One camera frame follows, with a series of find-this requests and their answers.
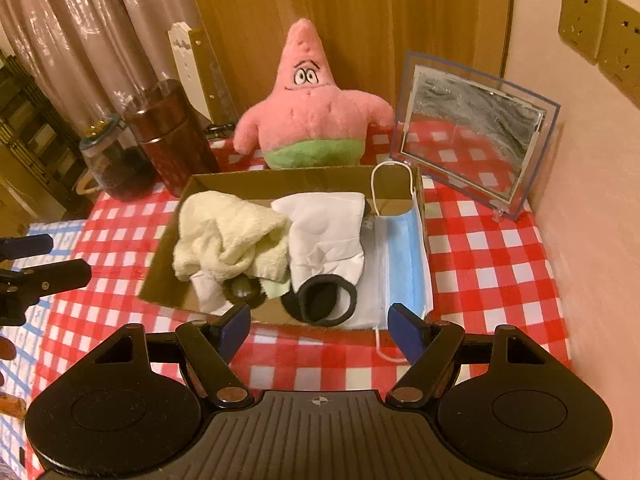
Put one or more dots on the red checked tablecloth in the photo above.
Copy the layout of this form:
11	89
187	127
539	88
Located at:
490	280

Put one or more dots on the beige curtain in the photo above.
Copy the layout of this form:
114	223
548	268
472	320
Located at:
75	35

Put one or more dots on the white long cloth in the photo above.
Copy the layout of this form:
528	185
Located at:
210	295

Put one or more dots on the pink starfish plush toy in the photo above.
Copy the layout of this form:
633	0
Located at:
305	125

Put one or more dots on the clear picture frame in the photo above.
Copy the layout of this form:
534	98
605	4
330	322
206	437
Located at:
470	125

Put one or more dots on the glass jar with dark contents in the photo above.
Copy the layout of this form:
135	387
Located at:
120	170

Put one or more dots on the black elastic hair band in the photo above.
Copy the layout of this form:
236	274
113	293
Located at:
292	305

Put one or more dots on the person's left hand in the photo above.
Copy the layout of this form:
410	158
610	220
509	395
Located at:
5	349

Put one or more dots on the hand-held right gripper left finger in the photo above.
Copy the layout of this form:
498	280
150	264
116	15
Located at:
235	331

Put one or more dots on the dark wooden shelf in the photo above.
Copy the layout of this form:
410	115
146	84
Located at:
30	135

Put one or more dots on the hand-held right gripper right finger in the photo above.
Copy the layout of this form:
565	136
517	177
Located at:
405	334

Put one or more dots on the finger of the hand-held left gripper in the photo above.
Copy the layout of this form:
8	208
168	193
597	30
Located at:
55	275
30	246

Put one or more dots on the brown scrunchie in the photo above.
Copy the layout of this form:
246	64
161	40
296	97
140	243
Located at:
227	290

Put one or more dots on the brown metal canister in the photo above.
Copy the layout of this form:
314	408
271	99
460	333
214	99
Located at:
170	150

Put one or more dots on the wicker basket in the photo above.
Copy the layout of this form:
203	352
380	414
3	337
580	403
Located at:
82	185

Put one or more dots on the pale yellow towel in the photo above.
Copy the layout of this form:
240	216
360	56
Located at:
225	235

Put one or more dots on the blue face mask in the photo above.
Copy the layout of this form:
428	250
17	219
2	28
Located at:
407	270

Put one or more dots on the beige wall socket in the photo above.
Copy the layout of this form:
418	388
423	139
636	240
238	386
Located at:
582	20
622	45

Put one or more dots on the wooden wardrobe panel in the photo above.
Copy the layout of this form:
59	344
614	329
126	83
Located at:
400	10

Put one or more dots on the cardboard box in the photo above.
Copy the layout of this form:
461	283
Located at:
160	280

